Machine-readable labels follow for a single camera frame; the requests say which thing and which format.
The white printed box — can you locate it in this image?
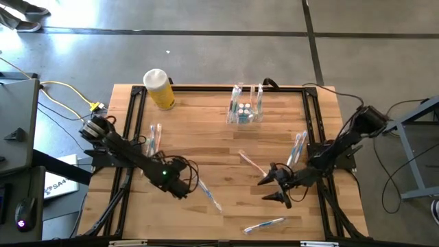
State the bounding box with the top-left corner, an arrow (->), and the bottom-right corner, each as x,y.
43,153 -> 80,200

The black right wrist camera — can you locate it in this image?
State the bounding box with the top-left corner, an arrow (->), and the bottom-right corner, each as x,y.
278,169 -> 294,188

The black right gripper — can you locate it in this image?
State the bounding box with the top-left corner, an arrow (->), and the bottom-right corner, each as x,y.
257,163 -> 320,209

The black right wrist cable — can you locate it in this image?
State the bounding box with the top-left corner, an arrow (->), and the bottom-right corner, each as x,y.
274,162 -> 311,204

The grey metal stand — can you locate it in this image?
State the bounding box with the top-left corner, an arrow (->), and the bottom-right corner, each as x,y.
381,95 -> 439,202

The white aluminium bar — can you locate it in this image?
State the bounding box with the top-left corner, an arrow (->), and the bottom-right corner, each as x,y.
108,239 -> 148,247
300,240 -> 340,247

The black computer mouse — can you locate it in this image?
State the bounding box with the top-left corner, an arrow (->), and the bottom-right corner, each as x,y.
14,196 -> 37,233

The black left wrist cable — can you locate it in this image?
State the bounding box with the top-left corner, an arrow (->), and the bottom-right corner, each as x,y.
150,154 -> 200,193

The black floor cable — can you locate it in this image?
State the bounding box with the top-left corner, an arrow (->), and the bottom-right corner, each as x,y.
372,135 -> 439,215

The black strap loop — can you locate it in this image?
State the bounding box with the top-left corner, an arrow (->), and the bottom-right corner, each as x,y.
262,77 -> 281,91

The black strut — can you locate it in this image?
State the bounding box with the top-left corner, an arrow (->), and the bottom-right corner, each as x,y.
32,148 -> 94,187

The yellow wipes canister white lid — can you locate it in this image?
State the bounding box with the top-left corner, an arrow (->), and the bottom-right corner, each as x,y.
143,68 -> 176,111

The yellow cable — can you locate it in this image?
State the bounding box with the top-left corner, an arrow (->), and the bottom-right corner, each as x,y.
40,80 -> 104,113
0,56 -> 86,121

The long black arm cable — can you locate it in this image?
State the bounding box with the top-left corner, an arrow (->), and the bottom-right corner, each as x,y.
301,82 -> 365,107

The black aluminium table frame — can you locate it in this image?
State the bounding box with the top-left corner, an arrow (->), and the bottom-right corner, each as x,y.
77,84 -> 370,241

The black triangular object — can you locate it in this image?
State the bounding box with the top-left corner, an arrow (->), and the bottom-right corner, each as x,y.
3,127 -> 26,143

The person's shoe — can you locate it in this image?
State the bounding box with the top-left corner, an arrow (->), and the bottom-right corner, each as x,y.
23,2 -> 51,16
15,21 -> 43,34
430,198 -> 439,226

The grey desk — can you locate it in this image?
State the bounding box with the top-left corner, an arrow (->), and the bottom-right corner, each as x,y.
0,71 -> 41,176

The dark desk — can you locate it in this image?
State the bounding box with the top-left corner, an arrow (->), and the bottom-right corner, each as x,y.
0,166 -> 46,243

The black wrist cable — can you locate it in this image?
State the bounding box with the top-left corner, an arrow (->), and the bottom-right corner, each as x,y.
150,154 -> 200,193
274,162 -> 311,204

